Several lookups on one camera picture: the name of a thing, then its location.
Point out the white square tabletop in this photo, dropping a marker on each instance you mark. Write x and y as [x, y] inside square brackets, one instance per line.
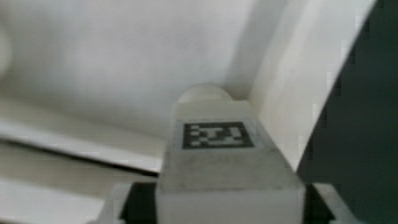
[103, 57]

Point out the white L-shaped obstacle fence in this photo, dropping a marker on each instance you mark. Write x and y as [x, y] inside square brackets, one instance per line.
[55, 186]

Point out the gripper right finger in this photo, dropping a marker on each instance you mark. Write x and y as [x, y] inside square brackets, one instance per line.
[326, 208]

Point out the white table leg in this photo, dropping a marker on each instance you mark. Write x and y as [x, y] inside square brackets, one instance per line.
[229, 183]

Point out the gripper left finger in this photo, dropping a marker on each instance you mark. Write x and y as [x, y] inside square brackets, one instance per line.
[131, 206]

